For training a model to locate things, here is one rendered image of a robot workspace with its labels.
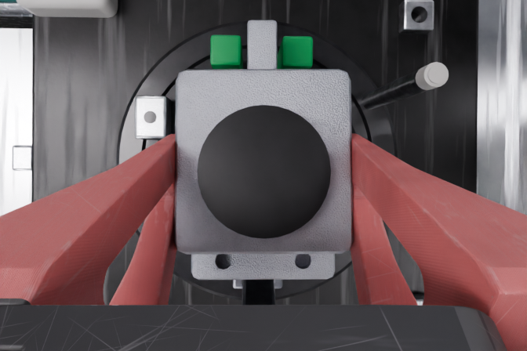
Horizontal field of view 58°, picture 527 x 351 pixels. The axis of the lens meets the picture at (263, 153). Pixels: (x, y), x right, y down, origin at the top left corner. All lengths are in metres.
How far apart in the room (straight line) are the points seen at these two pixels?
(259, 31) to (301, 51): 0.03
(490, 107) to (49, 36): 0.24
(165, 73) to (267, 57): 0.09
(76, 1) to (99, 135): 0.07
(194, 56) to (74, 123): 0.08
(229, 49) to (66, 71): 0.11
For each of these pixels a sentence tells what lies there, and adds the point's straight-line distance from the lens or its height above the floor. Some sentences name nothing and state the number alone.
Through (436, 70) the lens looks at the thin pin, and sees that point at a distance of 0.16.
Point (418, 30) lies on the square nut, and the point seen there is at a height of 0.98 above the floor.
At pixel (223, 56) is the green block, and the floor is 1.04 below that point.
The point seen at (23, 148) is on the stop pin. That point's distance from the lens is 0.29.
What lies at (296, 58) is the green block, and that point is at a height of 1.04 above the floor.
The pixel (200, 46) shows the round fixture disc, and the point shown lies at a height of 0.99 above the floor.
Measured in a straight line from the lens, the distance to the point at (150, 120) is 0.22.
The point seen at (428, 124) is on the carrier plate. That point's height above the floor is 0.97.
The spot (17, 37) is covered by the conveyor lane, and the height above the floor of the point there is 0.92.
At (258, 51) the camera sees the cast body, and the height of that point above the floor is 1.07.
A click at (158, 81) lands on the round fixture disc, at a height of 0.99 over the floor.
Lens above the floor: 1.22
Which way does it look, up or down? 88 degrees down
